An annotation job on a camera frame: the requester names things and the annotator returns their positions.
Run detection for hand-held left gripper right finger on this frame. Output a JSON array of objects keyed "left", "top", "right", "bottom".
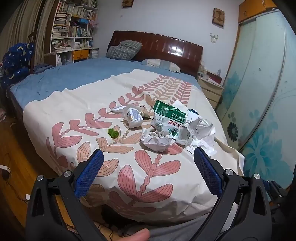
[{"left": 194, "top": 146, "right": 272, "bottom": 241}]

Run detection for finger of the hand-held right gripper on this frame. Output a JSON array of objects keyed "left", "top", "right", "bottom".
[{"left": 264, "top": 179, "right": 289, "bottom": 212}]

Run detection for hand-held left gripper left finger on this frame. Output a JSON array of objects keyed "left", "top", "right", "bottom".
[{"left": 25, "top": 148, "right": 104, "bottom": 241}]

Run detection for large white paper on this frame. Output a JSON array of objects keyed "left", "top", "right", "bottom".
[{"left": 173, "top": 100, "right": 218, "bottom": 157}]

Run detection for small white paper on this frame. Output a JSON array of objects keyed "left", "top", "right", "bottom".
[{"left": 140, "top": 127, "right": 174, "bottom": 153}]

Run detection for small white carton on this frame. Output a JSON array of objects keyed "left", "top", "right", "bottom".
[{"left": 125, "top": 108, "right": 144, "bottom": 129}]

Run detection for white tissue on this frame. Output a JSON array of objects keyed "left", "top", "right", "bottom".
[{"left": 111, "top": 104, "right": 139, "bottom": 114}]

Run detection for green white plastic packaging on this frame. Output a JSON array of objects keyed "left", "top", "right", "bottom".
[{"left": 151, "top": 100, "right": 192, "bottom": 145}]

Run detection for dark tea bag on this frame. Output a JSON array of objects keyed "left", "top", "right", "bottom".
[{"left": 140, "top": 105, "right": 151, "bottom": 121}]

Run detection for person's left hand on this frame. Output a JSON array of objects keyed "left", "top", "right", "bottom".
[{"left": 122, "top": 228, "right": 151, "bottom": 241}]

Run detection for cream leaf-print cloth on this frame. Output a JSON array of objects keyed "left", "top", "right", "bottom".
[{"left": 23, "top": 69, "right": 245, "bottom": 223}]

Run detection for person's grey clothing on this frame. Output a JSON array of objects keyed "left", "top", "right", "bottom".
[{"left": 129, "top": 213, "right": 214, "bottom": 241}]

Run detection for light wooden nightstand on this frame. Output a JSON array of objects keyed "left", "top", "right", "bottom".
[{"left": 197, "top": 76, "right": 224, "bottom": 108}]

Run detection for red box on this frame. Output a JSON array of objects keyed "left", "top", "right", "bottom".
[{"left": 207, "top": 71, "right": 223, "bottom": 85}]

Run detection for floral sliding wardrobe door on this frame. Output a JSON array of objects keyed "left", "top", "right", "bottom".
[{"left": 215, "top": 9, "right": 296, "bottom": 193}]

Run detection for folded grey-blue clothing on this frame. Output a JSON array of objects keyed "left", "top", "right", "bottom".
[{"left": 33, "top": 64, "right": 53, "bottom": 74}]

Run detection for white pillow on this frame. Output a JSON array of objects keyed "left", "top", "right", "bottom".
[{"left": 141, "top": 58, "right": 181, "bottom": 73}]

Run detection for grey plaid pillow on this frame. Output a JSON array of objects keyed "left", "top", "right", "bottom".
[{"left": 106, "top": 40, "right": 142, "bottom": 61}]

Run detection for dark wooden headboard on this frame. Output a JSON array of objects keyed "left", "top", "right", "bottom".
[{"left": 107, "top": 31, "right": 203, "bottom": 76}]

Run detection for blue star-print garment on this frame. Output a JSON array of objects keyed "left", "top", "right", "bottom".
[{"left": 0, "top": 42, "right": 36, "bottom": 87}]

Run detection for white bookshelf with books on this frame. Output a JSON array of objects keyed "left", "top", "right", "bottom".
[{"left": 44, "top": 0, "right": 99, "bottom": 66}]

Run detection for beige curtain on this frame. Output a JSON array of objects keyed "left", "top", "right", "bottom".
[{"left": 0, "top": 0, "right": 58, "bottom": 77}]

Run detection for orange overhead cabinet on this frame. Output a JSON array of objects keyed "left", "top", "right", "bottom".
[{"left": 238, "top": 0, "right": 278, "bottom": 23}]

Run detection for black floor cable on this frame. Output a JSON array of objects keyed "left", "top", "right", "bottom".
[{"left": 2, "top": 153, "right": 30, "bottom": 202}]

